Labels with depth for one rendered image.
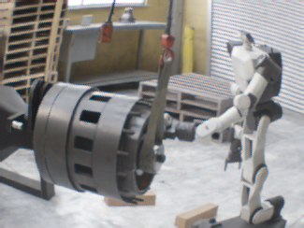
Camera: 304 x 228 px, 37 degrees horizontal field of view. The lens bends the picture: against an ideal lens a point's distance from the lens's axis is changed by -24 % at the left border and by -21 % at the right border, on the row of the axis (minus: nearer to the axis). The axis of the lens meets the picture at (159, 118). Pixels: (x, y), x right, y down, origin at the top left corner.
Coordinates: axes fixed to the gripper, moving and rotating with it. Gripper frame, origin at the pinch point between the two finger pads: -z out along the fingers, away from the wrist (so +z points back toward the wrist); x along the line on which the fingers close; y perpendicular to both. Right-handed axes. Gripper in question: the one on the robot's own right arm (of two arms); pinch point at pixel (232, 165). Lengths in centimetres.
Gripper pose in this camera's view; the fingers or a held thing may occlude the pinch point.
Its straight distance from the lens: 339.0
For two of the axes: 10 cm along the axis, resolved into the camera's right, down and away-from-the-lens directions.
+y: 2.9, 3.1, -9.1
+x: -9.5, 0.1, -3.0
